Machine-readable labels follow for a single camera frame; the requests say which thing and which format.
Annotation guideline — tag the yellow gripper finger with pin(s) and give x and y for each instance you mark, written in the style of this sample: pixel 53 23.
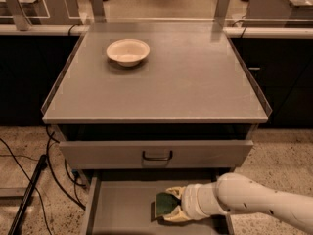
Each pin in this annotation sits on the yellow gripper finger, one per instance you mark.
pixel 176 191
pixel 177 215

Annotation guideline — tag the green and yellow sponge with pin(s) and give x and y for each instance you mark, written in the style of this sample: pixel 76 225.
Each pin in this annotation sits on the green and yellow sponge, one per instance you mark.
pixel 165 204

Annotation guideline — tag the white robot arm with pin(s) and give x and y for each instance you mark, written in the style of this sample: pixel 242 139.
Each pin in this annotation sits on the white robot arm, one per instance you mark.
pixel 233 193

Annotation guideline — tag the grey top drawer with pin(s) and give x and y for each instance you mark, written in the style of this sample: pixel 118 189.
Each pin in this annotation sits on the grey top drawer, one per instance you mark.
pixel 128 154

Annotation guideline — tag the grey open middle drawer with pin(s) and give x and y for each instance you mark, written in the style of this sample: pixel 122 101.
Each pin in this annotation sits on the grey open middle drawer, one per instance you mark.
pixel 128 208

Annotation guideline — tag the grey metal drawer cabinet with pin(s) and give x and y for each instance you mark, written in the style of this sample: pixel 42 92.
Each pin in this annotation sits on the grey metal drawer cabinet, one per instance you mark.
pixel 192 86

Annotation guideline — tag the black bar on floor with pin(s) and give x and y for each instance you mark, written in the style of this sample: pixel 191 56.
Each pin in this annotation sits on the black bar on floor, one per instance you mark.
pixel 26 196

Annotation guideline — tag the white bowl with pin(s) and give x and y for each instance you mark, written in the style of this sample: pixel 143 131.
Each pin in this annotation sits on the white bowl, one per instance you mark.
pixel 128 52

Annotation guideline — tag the black drawer handle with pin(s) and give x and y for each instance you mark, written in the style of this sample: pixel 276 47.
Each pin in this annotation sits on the black drawer handle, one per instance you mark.
pixel 157 157

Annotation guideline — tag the white horizontal rail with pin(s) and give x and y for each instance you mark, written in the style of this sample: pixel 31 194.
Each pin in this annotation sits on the white horizontal rail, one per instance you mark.
pixel 231 32

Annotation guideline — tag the right grey metal post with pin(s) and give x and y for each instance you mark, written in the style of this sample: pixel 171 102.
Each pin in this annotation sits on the right grey metal post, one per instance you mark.
pixel 221 9

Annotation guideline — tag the grey metal post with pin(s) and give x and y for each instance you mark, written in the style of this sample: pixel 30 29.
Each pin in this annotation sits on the grey metal post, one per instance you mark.
pixel 98 10
pixel 221 9
pixel 21 21

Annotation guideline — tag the middle grey metal post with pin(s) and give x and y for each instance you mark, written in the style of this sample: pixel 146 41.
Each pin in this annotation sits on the middle grey metal post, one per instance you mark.
pixel 98 10

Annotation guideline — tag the left grey metal post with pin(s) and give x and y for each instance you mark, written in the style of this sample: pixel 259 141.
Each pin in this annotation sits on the left grey metal post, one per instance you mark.
pixel 21 21

